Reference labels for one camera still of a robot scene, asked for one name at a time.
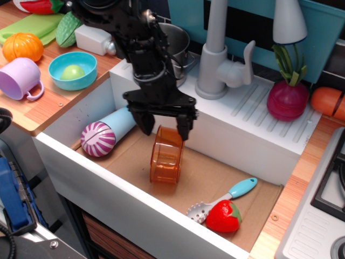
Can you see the orange toy pumpkin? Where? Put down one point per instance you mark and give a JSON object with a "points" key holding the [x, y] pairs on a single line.
{"points": [[23, 45]]}

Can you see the purple striped toy onion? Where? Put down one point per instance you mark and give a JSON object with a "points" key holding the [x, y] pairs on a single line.
{"points": [[97, 139]]}

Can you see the brown cardboard sink liner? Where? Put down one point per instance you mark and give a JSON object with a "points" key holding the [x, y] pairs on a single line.
{"points": [[202, 179]]}

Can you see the red toy strawberry top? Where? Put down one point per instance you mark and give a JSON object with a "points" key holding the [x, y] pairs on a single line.
{"points": [[41, 7]]}

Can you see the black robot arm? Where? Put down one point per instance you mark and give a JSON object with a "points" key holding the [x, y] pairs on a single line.
{"points": [[145, 46]]}

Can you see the grey toy faucet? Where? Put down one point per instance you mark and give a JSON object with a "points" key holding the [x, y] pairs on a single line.
{"points": [[216, 72]]}

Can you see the teal plastic bin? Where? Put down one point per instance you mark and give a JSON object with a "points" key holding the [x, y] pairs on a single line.
{"points": [[243, 21]]}

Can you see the white salt shaker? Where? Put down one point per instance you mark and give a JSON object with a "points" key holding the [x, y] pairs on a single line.
{"points": [[95, 40]]}

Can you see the slotted spoon with blue handle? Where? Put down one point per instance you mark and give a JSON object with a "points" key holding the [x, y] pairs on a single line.
{"points": [[200, 211]]}

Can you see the toy stove top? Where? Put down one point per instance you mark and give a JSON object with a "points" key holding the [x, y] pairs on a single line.
{"points": [[317, 227]]}

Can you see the white cone lamp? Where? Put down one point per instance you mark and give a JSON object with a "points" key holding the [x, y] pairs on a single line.
{"points": [[289, 26]]}

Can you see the orange toy carrot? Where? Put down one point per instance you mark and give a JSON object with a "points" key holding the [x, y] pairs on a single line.
{"points": [[328, 101]]}

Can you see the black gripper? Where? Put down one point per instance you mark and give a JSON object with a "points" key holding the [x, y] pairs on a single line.
{"points": [[158, 94]]}

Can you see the silver metal pot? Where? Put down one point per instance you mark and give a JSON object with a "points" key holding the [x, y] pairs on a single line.
{"points": [[182, 60]]}

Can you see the light blue plastic cup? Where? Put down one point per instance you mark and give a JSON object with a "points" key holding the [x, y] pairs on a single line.
{"points": [[120, 122]]}

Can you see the green toy bitter gourd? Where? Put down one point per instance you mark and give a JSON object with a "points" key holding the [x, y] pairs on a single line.
{"points": [[65, 33]]}

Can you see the purple toy beet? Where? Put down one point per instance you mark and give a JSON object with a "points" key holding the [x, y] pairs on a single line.
{"points": [[288, 98]]}

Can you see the blue box device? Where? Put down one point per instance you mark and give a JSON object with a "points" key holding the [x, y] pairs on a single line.
{"points": [[20, 209]]}

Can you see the green cutting board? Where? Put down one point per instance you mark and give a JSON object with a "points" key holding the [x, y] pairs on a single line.
{"points": [[42, 26]]}

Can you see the orange transparent plastic pot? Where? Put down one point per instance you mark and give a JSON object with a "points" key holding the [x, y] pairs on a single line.
{"points": [[166, 156]]}

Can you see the green toy ball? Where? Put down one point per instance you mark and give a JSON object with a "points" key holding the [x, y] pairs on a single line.
{"points": [[72, 72]]}

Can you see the teal plastic bowl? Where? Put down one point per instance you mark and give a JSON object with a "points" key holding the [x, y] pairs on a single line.
{"points": [[87, 61]]}

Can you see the lilac plastic mug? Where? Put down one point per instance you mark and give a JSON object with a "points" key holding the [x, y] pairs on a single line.
{"points": [[20, 78]]}

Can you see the toy strawberry in sink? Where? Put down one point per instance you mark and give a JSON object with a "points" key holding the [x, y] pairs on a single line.
{"points": [[224, 217]]}

